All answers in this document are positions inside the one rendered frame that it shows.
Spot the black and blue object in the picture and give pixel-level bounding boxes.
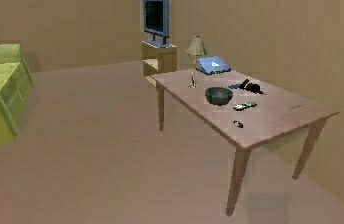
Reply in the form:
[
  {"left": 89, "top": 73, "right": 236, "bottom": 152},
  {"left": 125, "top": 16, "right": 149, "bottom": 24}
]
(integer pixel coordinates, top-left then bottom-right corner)
[{"left": 228, "top": 78, "right": 266, "bottom": 96}]

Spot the dark green bowl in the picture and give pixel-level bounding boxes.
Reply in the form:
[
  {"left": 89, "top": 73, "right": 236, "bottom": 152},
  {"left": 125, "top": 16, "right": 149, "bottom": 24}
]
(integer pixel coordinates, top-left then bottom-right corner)
[{"left": 204, "top": 86, "right": 234, "bottom": 107}]

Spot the brown wooden television stand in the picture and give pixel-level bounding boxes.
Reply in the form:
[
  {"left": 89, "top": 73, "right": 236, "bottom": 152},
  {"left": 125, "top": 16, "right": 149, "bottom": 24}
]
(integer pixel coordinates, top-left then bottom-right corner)
[{"left": 141, "top": 40, "right": 178, "bottom": 88}]

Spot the brown wooden table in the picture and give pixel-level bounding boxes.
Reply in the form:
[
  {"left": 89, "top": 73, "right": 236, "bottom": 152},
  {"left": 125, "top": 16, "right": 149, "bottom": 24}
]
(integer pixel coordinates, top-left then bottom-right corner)
[{"left": 150, "top": 67, "right": 342, "bottom": 218}]

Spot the blue framed television set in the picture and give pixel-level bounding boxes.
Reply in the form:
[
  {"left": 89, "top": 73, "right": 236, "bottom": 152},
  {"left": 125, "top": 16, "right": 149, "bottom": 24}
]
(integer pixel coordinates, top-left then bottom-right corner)
[{"left": 142, "top": 0, "right": 173, "bottom": 49}]

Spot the beige shade table lamp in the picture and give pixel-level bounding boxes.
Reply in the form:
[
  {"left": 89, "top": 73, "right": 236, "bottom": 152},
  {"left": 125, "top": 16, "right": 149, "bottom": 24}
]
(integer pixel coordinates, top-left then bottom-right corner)
[{"left": 185, "top": 35, "right": 208, "bottom": 64}]

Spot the green sofa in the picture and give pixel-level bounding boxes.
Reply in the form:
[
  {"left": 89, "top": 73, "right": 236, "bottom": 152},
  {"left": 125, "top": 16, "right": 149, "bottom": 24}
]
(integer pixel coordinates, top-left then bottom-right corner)
[{"left": 0, "top": 43, "right": 35, "bottom": 147}]

